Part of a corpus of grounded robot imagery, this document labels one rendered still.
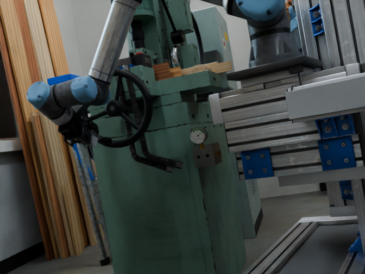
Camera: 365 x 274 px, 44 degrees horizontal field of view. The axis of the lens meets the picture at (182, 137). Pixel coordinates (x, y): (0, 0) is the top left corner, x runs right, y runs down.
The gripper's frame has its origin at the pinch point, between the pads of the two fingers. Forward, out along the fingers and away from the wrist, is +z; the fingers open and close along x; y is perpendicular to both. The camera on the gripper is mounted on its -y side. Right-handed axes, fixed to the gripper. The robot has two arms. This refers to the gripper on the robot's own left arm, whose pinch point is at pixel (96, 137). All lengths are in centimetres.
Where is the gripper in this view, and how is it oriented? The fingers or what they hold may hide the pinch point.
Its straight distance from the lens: 165.7
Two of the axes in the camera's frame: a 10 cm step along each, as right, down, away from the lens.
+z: 3.4, 4.5, 8.3
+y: -0.1, 8.8, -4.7
